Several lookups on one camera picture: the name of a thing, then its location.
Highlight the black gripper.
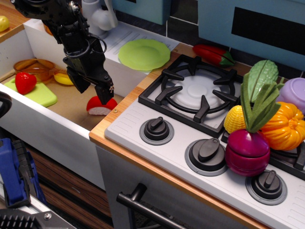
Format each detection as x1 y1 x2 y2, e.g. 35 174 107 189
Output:
59 33 114 105

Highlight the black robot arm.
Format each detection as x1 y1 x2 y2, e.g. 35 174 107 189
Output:
11 0 114 105

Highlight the light green plastic plate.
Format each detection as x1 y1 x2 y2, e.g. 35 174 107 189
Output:
118 39 171 71

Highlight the yellow toy lemon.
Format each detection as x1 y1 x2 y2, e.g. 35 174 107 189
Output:
54 73 73 85

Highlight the light green cutting board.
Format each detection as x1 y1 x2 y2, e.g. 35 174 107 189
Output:
0 78 57 107

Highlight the white toy sink basin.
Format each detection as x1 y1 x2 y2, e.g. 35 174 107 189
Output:
0 19 178 188

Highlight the orange transparent toy pot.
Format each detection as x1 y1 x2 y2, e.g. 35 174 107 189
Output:
13 59 67 82

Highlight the red toy strawberry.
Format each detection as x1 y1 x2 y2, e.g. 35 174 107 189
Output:
15 72 37 95

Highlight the white toy faucet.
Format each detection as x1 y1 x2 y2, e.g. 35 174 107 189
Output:
81 0 118 39

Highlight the black left stove knob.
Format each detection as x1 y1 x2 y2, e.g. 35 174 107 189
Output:
139 116 174 146

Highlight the black stove knob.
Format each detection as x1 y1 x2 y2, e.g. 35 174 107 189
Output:
184 138 227 177
245 170 288 206
139 116 174 146

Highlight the black stove burner grate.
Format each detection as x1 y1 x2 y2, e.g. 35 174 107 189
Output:
138 54 243 137

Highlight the yellow toy potato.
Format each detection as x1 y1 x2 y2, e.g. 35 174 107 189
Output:
0 15 10 32

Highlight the blue clamp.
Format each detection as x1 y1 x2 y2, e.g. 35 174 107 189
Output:
0 138 47 208

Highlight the black middle stove knob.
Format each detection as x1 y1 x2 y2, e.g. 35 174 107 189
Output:
184 138 227 177

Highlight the red toy chili pepper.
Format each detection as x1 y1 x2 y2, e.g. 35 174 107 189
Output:
193 44 235 68

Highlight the yellow toy corn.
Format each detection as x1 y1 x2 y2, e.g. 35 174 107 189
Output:
224 105 246 134

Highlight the purple toy beet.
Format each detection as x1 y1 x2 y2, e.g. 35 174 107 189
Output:
225 74 283 177

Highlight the green toy leafy vegetable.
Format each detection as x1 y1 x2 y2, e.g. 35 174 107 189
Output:
246 60 278 103

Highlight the orange toy pumpkin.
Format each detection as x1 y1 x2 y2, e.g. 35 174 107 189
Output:
261 102 305 151

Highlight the lavender plastic bowl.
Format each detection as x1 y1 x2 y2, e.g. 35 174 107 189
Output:
276 78 305 114

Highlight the black right stove knob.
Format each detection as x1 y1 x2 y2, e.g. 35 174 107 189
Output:
245 170 288 206

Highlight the grey toy stove top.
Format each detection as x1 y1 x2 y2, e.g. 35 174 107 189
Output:
105 98 305 229

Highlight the black oven door handle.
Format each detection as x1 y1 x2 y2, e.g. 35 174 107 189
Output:
116 183 185 229

